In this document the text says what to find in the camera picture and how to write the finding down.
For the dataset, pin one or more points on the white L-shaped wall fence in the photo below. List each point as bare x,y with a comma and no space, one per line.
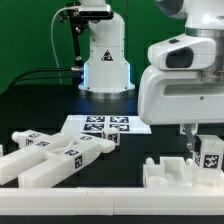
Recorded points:
110,201

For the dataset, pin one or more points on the white chair seat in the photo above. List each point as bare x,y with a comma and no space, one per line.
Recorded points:
177,172

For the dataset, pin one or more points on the white chair back frame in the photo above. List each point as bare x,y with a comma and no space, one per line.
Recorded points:
52,159

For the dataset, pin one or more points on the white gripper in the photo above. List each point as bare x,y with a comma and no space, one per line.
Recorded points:
172,89

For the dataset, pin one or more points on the white block left edge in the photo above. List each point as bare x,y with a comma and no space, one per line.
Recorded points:
1,151

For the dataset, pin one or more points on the white marker base sheet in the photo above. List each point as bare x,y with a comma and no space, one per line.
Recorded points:
95,123

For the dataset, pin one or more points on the black camera on stand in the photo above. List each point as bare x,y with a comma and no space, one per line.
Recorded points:
86,10

